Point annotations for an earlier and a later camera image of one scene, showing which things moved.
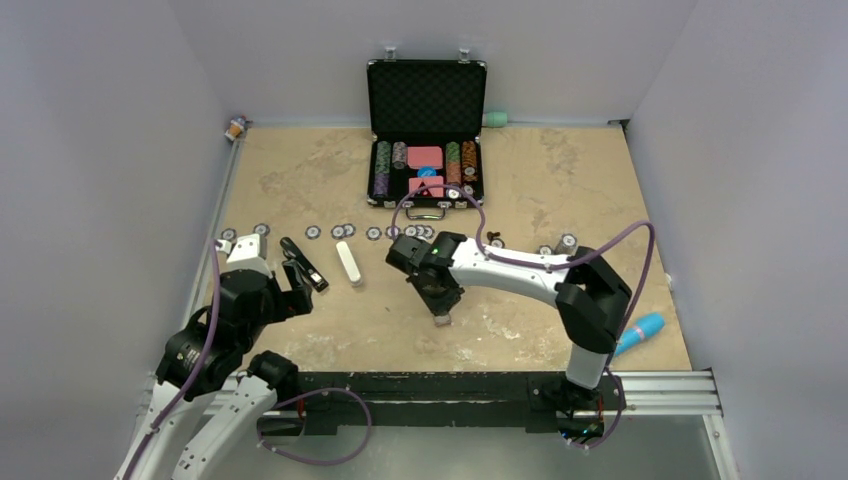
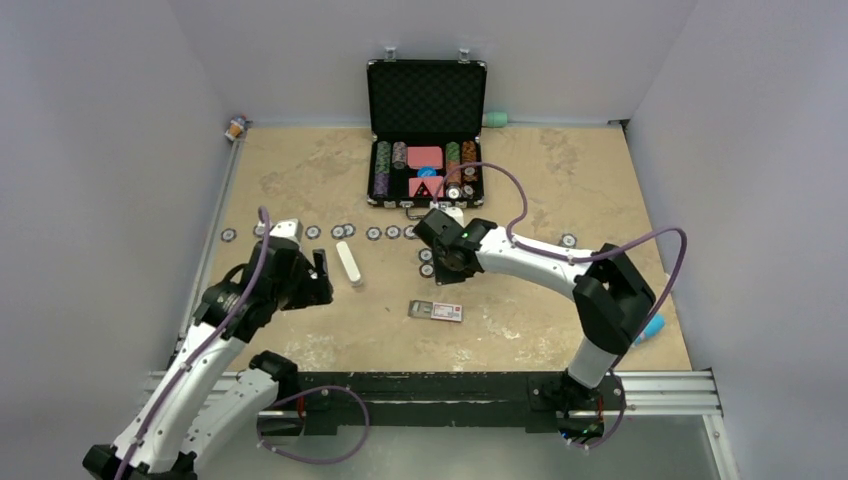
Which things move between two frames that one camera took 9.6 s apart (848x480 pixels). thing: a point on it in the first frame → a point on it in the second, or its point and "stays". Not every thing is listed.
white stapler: x=349 y=264 stays
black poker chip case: x=424 y=148 stays
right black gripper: x=438 y=305 → x=442 y=277
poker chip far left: x=228 y=234 stays
